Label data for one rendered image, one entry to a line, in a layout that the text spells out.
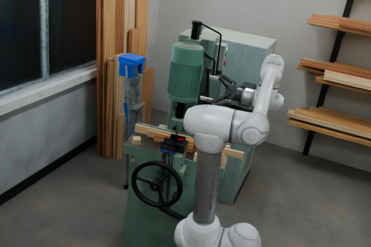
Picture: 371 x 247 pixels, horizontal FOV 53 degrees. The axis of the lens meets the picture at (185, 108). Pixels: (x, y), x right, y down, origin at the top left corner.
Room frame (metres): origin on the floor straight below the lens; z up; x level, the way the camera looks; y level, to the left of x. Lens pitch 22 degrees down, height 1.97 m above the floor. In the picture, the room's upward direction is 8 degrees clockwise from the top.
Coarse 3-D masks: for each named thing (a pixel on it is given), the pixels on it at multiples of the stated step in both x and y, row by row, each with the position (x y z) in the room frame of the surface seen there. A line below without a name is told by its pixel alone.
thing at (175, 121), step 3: (174, 117) 1.99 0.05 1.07; (183, 117) 2.01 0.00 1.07; (171, 120) 1.96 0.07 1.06; (174, 120) 1.96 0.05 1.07; (177, 120) 1.96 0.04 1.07; (180, 120) 1.97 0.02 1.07; (183, 120) 1.98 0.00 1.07; (171, 123) 1.96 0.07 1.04; (174, 123) 1.96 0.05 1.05; (177, 123) 1.96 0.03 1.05; (180, 123) 1.95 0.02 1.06; (171, 126) 1.96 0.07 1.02; (177, 126) 1.96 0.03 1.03; (180, 126) 1.95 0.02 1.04; (171, 129) 1.96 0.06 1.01; (177, 129) 1.95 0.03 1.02; (180, 129) 1.95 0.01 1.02
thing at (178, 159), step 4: (160, 152) 1.76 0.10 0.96; (184, 152) 1.80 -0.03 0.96; (156, 156) 1.76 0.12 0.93; (160, 156) 1.75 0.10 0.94; (176, 156) 1.74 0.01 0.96; (180, 156) 1.75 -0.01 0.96; (184, 156) 1.82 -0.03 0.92; (160, 160) 1.75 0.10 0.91; (176, 160) 1.74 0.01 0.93; (180, 160) 1.73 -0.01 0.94; (176, 164) 1.74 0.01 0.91; (180, 164) 1.73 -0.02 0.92; (176, 168) 1.74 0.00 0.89; (180, 168) 1.74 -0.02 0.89
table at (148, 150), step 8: (144, 136) 2.03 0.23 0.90; (128, 144) 1.90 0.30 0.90; (144, 144) 1.92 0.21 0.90; (152, 144) 1.94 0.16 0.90; (160, 144) 1.95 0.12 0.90; (128, 152) 1.89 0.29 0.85; (136, 152) 1.88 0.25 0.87; (144, 152) 1.87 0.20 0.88; (152, 152) 1.86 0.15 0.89; (192, 152) 1.91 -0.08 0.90; (184, 160) 1.82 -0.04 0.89; (192, 160) 1.82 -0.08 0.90; (152, 168) 1.76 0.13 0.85; (160, 168) 1.75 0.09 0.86; (184, 168) 1.78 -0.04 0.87; (192, 168) 1.81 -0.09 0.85; (224, 168) 1.79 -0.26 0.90
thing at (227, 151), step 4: (148, 132) 2.03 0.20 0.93; (152, 132) 2.02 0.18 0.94; (160, 132) 2.03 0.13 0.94; (148, 136) 2.03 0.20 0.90; (152, 136) 2.02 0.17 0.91; (224, 148) 1.94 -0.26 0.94; (228, 148) 1.95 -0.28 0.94; (224, 152) 1.94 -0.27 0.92; (228, 152) 1.93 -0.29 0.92; (232, 152) 1.93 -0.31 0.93; (236, 152) 1.92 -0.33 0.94; (240, 152) 1.92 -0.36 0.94; (232, 156) 1.93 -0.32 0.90; (236, 156) 1.92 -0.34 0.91; (240, 156) 1.92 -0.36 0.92
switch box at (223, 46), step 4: (216, 44) 2.26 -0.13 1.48; (224, 44) 2.29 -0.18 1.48; (216, 48) 2.25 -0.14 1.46; (220, 48) 2.24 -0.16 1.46; (224, 48) 2.24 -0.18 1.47; (216, 52) 2.25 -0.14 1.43; (220, 52) 2.24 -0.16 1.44; (224, 52) 2.24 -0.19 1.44; (216, 56) 2.25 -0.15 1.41; (220, 56) 2.24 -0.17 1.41; (224, 56) 2.26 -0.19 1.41; (216, 60) 2.25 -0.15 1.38; (220, 60) 2.24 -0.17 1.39; (224, 60) 2.29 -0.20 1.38; (220, 64) 2.24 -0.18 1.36; (212, 68) 2.25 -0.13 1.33; (220, 68) 2.24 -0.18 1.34
